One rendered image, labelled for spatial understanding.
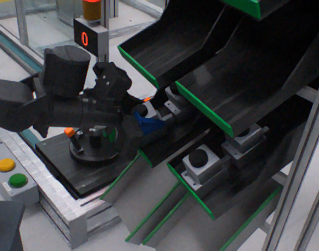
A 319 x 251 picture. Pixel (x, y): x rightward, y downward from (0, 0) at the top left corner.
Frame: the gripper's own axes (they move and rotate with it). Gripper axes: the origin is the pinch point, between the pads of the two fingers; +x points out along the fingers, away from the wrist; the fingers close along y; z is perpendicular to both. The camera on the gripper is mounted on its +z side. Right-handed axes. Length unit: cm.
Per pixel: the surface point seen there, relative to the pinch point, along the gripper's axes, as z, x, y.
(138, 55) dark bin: 9.6, -2.7, 4.0
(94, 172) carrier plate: -30.2, 2.4, 16.2
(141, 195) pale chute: -20.8, 6.4, -0.5
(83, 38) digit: -9.0, 1.6, 48.1
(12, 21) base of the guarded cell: -54, -3, 152
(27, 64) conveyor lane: -40, -5, 86
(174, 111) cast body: 1.5, 5.9, -0.4
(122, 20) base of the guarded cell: -39, 52, 144
